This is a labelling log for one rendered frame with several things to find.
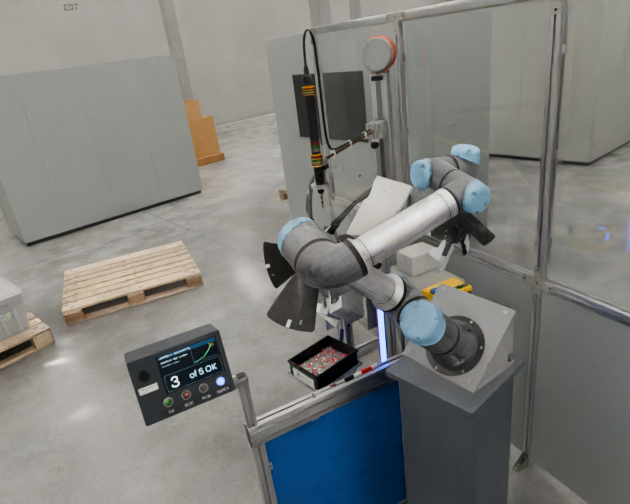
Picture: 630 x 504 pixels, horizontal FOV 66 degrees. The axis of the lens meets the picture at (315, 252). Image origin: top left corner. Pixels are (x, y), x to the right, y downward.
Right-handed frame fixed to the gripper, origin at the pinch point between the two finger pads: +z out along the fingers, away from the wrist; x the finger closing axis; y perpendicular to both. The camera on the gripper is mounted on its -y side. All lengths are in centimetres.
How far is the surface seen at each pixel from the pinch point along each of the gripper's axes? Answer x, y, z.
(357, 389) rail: 14, 21, 54
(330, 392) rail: 25, 25, 51
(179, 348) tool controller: 68, 43, 16
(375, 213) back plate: -45, 62, 17
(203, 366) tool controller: 64, 39, 22
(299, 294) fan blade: 2, 63, 38
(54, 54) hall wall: -358, 1259, 76
